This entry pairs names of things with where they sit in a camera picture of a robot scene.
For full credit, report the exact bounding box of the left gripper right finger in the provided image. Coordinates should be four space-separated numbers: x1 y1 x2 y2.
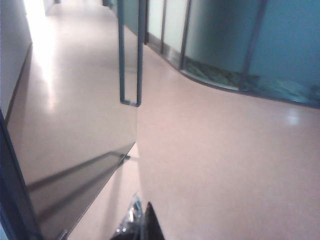
142 201 166 240

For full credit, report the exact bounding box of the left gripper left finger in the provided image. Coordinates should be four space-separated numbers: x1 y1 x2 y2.
111 192 146 240

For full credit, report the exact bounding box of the clear glass door leaf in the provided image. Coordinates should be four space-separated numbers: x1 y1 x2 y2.
4 0 145 235

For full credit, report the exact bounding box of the curved frosted glass partition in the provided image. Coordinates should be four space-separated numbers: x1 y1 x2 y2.
144 0 320 110

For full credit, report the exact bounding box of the dark door frame post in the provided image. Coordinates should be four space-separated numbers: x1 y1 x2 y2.
0 108 45 240

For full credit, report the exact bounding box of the dark grey door pull handle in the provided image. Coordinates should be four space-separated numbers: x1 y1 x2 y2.
117 0 148 108

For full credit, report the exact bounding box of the dark wall baseboard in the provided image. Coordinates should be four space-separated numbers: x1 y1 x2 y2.
5 41 34 122

